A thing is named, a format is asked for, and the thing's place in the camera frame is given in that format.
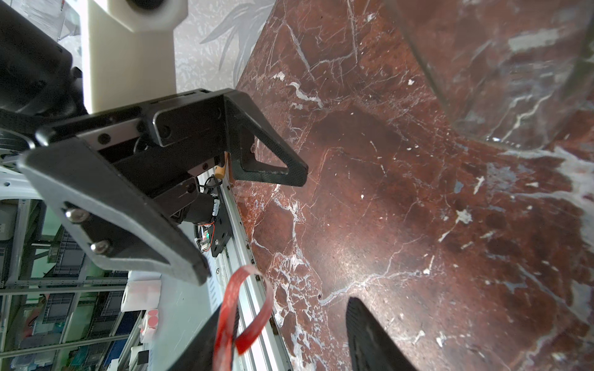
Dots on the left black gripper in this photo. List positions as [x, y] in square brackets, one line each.
[155, 145]

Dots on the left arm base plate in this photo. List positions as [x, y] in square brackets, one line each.
[222, 232]

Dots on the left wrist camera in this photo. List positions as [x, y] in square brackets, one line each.
[128, 53]

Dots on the clear plastic bottle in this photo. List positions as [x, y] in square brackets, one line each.
[509, 73]

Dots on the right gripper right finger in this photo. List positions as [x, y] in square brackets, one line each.
[371, 348]

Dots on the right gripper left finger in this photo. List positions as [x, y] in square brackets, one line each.
[199, 354]

